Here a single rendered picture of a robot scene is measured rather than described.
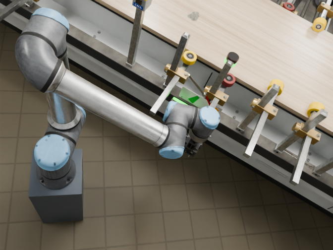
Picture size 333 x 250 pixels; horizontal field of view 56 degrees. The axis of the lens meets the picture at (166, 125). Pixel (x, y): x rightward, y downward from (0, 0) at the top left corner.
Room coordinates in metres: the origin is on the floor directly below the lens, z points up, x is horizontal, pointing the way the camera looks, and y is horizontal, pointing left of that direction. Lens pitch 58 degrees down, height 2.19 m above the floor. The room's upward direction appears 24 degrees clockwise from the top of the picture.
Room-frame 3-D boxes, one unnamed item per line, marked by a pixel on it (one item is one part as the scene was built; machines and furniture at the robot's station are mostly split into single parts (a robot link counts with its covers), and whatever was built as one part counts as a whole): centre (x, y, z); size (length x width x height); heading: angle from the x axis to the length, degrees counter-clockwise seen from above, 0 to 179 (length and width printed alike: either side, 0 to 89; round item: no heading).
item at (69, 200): (0.46, 0.41, 0.30); 0.25 x 0.25 x 0.60; 28
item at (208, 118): (0.74, -0.14, 1.13); 0.10 x 0.09 x 0.12; 101
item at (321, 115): (1.08, -0.65, 0.89); 0.03 x 0.03 x 0.48; 83
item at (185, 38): (1.17, 0.09, 0.89); 0.03 x 0.03 x 0.48; 83
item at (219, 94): (1.14, -0.18, 0.84); 0.13 x 0.06 x 0.05; 83
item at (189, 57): (1.27, 0.04, 0.85); 0.08 x 0.08 x 0.11
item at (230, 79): (1.24, -0.21, 0.85); 0.08 x 0.08 x 0.11
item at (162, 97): (1.08, 0.06, 0.84); 0.43 x 0.03 x 0.04; 173
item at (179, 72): (1.17, 0.07, 0.84); 0.13 x 0.06 x 0.05; 83
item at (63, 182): (0.46, 0.41, 0.65); 0.19 x 0.19 x 0.10
